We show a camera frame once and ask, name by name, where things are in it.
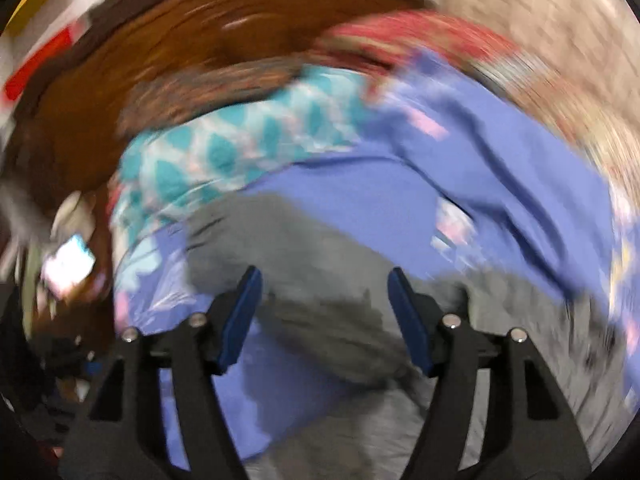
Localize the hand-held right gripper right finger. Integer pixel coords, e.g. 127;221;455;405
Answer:
388;267;593;480

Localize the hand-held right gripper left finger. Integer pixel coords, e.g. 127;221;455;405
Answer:
59;266;264;480

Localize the grey garment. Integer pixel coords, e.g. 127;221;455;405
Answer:
185;194;626;480

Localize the teal patterned cloth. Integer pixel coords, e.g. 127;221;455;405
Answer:
109;66;373;241

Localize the blue printed bedsheet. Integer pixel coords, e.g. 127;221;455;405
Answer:
113;52;640;466

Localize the red patterned cloth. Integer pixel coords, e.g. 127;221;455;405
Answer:
312;10;521;78

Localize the red and yellow wall poster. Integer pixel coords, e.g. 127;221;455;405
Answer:
2;0;88;103

